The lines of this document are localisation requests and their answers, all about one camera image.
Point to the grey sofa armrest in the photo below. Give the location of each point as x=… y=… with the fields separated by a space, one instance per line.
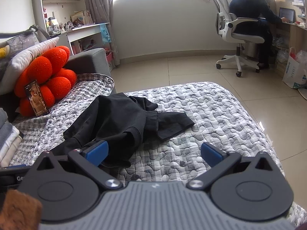
x=91 y=60

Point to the white oval object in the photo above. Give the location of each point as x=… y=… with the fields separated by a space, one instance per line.
x=302 y=93

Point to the blue plastic bag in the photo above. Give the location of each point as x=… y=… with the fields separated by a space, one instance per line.
x=105 y=34

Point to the white folded garment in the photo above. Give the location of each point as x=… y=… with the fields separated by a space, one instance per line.
x=7 y=141

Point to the white paper bag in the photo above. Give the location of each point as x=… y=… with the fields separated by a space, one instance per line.
x=293 y=73

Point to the white pillow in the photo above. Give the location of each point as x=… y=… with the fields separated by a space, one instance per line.
x=28 y=52

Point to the small desk trinkets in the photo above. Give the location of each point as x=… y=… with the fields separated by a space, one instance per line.
x=54 y=22

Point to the grey bag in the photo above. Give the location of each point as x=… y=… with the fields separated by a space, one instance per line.
x=21 y=40

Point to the white storage box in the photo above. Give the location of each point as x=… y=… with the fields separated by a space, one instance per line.
x=111 y=66

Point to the white office chair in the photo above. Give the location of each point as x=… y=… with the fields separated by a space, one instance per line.
x=224 y=16

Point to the brown fleece sleeve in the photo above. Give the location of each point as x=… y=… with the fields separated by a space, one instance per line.
x=19 y=210

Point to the smartphone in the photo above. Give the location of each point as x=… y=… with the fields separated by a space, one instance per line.
x=36 y=98

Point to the white bookshelf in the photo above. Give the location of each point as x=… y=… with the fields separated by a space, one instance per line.
x=62 y=1

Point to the red flower cushion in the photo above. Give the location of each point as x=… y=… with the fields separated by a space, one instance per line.
x=43 y=69

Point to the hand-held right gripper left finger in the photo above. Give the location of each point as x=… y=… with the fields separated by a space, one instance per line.
x=96 y=153

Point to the grey patterned quilt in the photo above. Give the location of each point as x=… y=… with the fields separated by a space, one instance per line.
x=203 y=115

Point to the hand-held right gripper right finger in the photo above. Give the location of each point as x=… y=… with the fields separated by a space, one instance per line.
x=211 y=154

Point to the black garment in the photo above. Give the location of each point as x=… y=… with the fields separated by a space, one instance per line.
x=115 y=117

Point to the leaning picture books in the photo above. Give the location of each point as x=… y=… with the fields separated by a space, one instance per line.
x=80 y=18

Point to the white desk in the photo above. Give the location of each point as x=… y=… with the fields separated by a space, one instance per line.
x=84 y=30

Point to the laptop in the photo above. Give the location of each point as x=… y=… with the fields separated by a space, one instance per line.
x=286 y=14

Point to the small yellow object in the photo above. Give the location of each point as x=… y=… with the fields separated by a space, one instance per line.
x=2 y=51

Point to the silver waste bin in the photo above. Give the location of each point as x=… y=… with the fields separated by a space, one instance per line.
x=250 y=50

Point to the clear plastic bag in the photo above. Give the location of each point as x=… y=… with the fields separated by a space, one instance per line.
x=301 y=56

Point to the pink basket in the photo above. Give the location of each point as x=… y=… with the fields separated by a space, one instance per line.
x=109 y=57

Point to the beige folded garment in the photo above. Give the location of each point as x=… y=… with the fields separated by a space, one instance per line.
x=10 y=154

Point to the wooden desk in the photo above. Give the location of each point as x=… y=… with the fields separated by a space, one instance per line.
x=296 y=33

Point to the grey curtain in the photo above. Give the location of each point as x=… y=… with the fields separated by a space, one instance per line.
x=100 y=2

